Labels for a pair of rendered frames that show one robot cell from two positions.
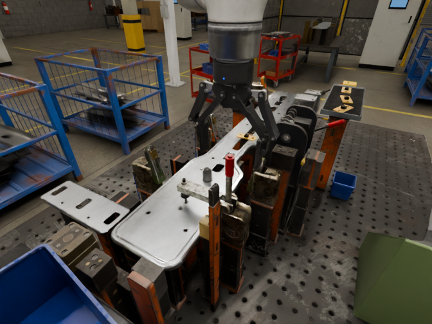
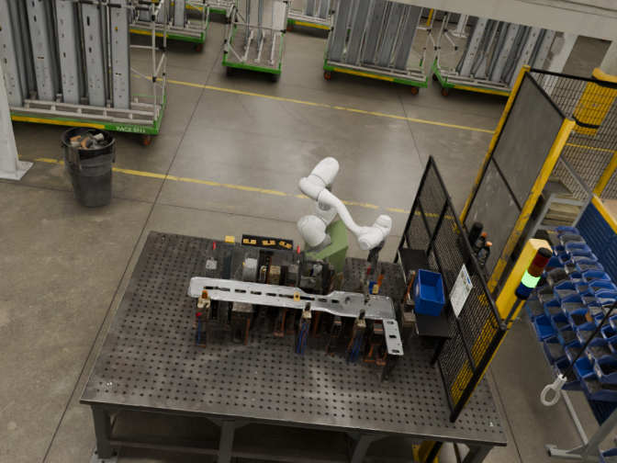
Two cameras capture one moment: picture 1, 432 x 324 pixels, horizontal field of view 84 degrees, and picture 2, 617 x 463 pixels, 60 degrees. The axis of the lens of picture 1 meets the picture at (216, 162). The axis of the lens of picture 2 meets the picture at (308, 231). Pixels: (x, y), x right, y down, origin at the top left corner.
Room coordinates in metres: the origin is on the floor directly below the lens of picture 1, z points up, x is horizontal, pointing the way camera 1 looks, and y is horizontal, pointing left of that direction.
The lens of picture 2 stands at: (2.49, 1.92, 3.44)
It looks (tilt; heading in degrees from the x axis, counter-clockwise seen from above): 36 degrees down; 233
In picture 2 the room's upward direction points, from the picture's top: 12 degrees clockwise
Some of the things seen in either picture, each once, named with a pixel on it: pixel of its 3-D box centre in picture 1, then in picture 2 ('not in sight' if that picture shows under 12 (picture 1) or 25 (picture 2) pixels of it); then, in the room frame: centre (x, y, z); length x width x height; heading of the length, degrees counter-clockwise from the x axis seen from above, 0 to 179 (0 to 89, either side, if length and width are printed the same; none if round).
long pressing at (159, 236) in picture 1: (246, 135); (293, 298); (0.96, -0.14, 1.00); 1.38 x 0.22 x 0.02; 151
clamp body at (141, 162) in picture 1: (152, 198); (354, 339); (0.68, 0.24, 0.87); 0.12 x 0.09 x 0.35; 61
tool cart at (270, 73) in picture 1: (277, 59); not in sight; (5.13, -1.23, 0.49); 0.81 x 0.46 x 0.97; 138
